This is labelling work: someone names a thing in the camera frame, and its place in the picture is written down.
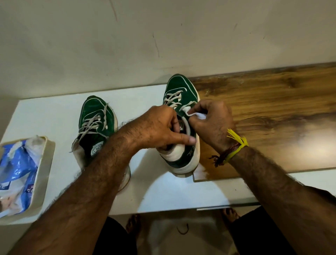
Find person's left hand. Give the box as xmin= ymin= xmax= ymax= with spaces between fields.
xmin=115 ymin=105 xmax=197 ymax=152

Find person's right hand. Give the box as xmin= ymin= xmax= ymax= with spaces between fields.
xmin=188 ymin=99 xmax=238 ymax=154

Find white wet wipe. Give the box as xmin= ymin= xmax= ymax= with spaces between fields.
xmin=182 ymin=106 xmax=208 ymax=121

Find white shoelace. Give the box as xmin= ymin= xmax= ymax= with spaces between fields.
xmin=69 ymin=104 xmax=108 ymax=153
xmin=162 ymin=90 xmax=197 ymax=137

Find green sneaker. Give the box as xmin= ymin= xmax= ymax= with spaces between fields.
xmin=156 ymin=73 xmax=201 ymax=175
xmin=71 ymin=95 xmax=131 ymax=192

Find person's right forearm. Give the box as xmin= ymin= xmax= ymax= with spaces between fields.
xmin=228 ymin=146 xmax=336 ymax=255

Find person's left forearm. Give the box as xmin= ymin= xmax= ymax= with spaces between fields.
xmin=9 ymin=129 xmax=142 ymax=255

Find person's right foot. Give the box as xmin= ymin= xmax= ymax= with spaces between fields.
xmin=222 ymin=208 xmax=240 ymax=222

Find person's foot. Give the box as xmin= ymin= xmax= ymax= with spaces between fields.
xmin=125 ymin=214 xmax=142 ymax=237
xmin=222 ymin=208 xmax=240 ymax=222

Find person's left foot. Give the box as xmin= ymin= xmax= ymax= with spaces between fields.
xmin=125 ymin=214 xmax=142 ymax=237

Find blue wet wipe packet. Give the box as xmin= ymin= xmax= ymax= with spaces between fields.
xmin=0 ymin=136 xmax=44 ymax=219

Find yellow thread wristband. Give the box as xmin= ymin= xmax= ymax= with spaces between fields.
xmin=224 ymin=129 xmax=249 ymax=163

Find brown wooden board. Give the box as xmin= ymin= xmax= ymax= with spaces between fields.
xmin=188 ymin=62 xmax=336 ymax=182

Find black shorts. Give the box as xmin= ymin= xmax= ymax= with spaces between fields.
xmin=93 ymin=185 xmax=336 ymax=255

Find beige plastic tray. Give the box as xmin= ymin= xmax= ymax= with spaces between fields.
xmin=0 ymin=136 xmax=56 ymax=226

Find brown beaded bracelet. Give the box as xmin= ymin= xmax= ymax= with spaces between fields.
xmin=209 ymin=143 xmax=241 ymax=168

